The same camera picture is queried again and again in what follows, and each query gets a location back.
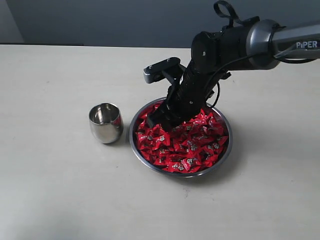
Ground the black cable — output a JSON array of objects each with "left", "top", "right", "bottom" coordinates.
[{"left": 199, "top": 49, "right": 320, "bottom": 108}]

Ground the stainless steel bowl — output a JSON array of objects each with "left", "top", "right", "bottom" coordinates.
[{"left": 128, "top": 98, "right": 233, "bottom": 178}]

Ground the red candy near front rim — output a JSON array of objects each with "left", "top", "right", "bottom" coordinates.
[{"left": 167, "top": 157, "right": 202, "bottom": 174}]

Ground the stainless steel cup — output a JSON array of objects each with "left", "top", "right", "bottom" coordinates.
[{"left": 88, "top": 103, "right": 124, "bottom": 144}]

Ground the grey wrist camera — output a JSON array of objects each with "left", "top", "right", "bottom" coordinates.
[{"left": 143, "top": 57, "right": 184, "bottom": 84}]

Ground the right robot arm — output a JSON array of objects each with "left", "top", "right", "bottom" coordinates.
[{"left": 143, "top": 0, "right": 320, "bottom": 132}]

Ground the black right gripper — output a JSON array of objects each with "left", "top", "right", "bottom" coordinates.
[{"left": 146, "top": 60, "right": 231, "bottom": 132}]

